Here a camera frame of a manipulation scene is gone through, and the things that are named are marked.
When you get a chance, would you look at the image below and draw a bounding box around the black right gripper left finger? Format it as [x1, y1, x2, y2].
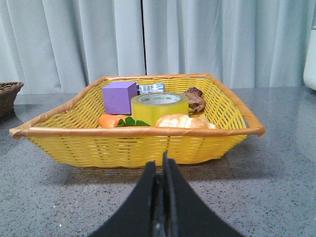
[91, 162, 156, 237]

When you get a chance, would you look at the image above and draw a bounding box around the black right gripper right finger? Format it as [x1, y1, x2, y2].
[162, 151, 242, 237]

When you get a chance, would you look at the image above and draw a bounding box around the yellow tape roll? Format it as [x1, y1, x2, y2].
[131, 92, 189, 126]

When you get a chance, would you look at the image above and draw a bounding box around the toy croissant bread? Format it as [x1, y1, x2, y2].
[156, 114, 218, 129]

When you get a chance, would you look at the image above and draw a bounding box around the orange toy carrot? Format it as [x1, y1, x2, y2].
[99, 114, 150, 128]

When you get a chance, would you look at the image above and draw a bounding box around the yellow woven basket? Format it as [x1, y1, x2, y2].
[9, 73, 266, 168]

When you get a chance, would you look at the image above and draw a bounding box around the brown toy lion figure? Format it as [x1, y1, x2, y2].
[183, 87, 206, 113]

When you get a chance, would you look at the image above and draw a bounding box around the purple foam cube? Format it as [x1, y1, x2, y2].
[102, 81, 138, 115]

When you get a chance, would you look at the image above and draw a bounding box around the blue white wrapped packet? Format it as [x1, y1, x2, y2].
[137, 82, 165, 95]

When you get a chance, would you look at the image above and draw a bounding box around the brown wicker basket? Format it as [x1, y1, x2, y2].
[0, 81, 24, 117]

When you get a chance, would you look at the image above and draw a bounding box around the white appliance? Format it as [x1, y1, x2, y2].
[303, 6, 316, 90]

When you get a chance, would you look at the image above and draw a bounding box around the white curtain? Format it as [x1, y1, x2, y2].
[0, 0, 316, 94]

